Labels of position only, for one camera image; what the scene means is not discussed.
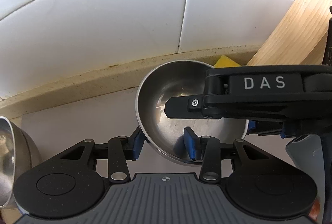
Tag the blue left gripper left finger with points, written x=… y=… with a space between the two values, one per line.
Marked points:
x=138 y=139

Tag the yellow sponge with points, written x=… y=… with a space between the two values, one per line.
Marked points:
x=225 y=62

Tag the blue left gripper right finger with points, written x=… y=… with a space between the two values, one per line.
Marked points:
x=192 y=144

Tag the wooden knife block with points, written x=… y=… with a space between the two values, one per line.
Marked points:
x=299 y=38

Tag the large steel bowl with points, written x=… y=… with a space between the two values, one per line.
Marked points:
x=178 y=78

